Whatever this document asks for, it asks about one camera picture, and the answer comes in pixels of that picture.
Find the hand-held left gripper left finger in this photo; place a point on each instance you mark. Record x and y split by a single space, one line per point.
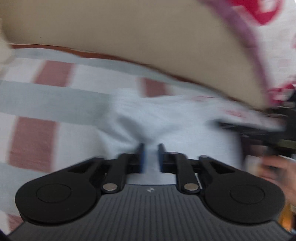
140 162

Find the person's right hand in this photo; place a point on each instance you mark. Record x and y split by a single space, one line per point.
284 176

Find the light blue fleece garment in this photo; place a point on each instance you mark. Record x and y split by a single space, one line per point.
173 120

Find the checked pink grey blanket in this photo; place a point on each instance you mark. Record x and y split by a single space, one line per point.
34 97

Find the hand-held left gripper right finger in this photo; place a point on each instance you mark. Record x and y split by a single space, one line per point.
161 160

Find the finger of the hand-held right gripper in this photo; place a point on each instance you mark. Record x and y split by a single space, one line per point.
242 127

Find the white printed quilt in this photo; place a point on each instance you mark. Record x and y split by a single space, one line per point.
277 46

